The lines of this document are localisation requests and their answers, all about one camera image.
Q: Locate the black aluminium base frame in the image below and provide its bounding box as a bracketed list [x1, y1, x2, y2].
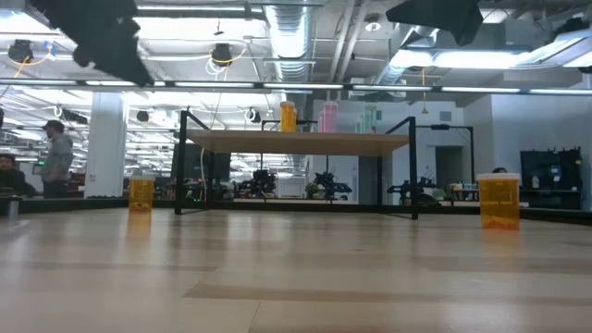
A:
[415, 203, 592, 226]
[0, 196, 179, 216]

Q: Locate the white building pillar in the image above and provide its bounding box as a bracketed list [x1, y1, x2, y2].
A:
[85, 91, 129, 198]

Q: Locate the black ceiling device yellow cable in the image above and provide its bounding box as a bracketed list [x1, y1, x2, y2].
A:
[7, 39, 34, 64]
[211, 43, 233, 68]

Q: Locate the wide orange medicine bottle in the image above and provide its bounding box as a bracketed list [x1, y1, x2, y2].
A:
[128, 174, 156, 214]
[475, 172, 522, 231]

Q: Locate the long light strip bar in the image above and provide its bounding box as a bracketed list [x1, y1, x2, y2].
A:
[0, 78, 592, 96]

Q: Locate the silver spiral air duct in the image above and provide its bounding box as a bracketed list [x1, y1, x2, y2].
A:
[263, 0, 320, 133]
[369, 18, 445, 89]

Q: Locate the yellow hanging cord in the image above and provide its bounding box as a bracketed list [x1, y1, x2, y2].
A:
[419, 67, 429, 116]

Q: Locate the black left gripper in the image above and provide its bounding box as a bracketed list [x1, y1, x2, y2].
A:
[28, 0, 155, 88]

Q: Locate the black ceiling track light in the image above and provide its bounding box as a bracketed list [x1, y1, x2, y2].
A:
[59, 108, 89, 126]

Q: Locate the small orange medicine bottle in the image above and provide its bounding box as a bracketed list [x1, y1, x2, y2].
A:
[279, 100, 298, 134]

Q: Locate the wooden shelf with black frame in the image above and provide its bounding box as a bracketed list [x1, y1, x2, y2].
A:
[174, 109, 420, 221]

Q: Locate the black cabinet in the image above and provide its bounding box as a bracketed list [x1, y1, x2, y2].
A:
[520, 146, 584, 209]

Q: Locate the grey door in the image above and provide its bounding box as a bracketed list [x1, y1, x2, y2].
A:
[434, 145, 463, 189]

